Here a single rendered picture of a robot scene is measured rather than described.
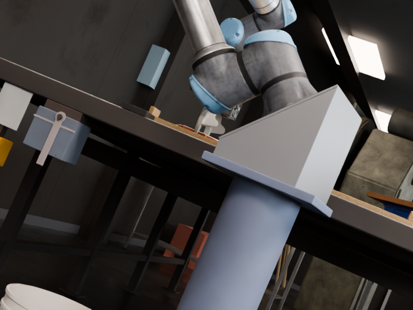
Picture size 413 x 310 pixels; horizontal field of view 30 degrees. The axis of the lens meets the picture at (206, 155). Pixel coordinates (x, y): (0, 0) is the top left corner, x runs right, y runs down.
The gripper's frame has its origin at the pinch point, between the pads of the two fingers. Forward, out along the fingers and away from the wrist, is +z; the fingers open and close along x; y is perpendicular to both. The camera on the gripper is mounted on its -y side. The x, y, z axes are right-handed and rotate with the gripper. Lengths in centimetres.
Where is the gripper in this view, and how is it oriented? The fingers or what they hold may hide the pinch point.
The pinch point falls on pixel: (198, 134)
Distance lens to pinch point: 231.6
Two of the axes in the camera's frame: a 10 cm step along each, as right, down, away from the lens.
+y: 8.7, 4.0, -2.8
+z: -4.3, 9.0, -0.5
